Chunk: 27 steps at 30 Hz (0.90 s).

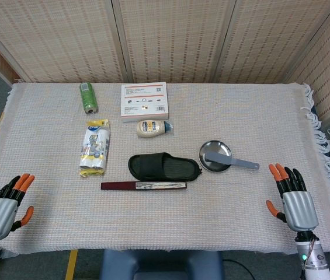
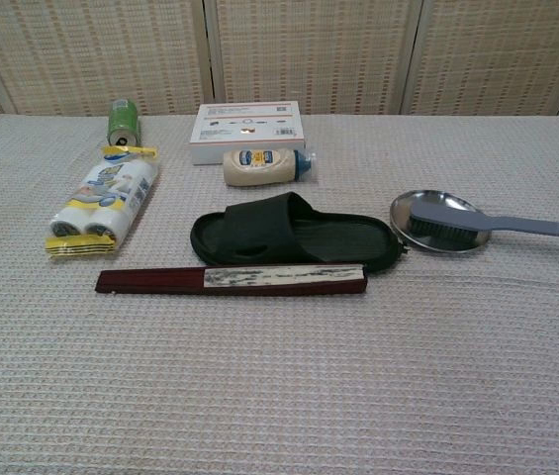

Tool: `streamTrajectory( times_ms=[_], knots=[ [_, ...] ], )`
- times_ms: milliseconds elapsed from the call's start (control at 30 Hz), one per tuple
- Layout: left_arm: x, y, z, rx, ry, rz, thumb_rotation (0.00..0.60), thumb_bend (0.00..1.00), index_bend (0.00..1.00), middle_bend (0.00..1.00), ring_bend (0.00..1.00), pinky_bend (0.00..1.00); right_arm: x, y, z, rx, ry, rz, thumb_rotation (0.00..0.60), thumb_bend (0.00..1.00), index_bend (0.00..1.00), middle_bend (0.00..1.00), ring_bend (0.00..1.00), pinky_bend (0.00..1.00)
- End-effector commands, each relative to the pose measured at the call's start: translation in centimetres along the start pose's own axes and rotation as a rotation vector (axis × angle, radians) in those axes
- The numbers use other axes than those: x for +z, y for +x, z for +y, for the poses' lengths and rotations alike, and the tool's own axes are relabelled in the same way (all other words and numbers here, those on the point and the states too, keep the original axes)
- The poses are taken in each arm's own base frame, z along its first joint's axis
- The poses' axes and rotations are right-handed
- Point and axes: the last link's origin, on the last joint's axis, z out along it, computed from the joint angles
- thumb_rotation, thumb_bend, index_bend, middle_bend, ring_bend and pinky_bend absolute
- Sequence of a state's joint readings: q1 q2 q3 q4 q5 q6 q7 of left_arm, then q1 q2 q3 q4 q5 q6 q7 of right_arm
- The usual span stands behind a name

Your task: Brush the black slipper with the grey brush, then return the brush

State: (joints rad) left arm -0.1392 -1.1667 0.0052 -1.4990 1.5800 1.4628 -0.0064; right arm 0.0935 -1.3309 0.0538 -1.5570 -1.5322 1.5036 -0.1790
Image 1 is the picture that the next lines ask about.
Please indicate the mayonnaise squeeze bottle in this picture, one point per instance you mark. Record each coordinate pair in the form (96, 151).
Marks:
(150, 128)

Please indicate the right robot hand grey orange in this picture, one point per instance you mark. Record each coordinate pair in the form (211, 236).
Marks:
(299, 207)

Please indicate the green drink can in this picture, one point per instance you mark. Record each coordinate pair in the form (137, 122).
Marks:
(88, 97)

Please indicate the woven beige table cloth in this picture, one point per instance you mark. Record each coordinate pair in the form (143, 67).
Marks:
(50, 131)

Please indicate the black rubber slipper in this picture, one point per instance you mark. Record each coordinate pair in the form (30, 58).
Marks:
(159, 167)

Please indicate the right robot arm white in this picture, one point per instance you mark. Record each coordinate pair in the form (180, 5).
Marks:
(313, 259)

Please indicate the white orange product box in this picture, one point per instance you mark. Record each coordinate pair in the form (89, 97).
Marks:
(145, 102)

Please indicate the blue padded chair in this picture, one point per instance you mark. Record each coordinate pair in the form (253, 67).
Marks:
(161, 265)

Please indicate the dark red folded fan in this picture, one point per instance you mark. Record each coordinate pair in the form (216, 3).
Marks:
(141, 186)

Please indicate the lint roller refill pack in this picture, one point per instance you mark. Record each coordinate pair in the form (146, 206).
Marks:
(95, 148)

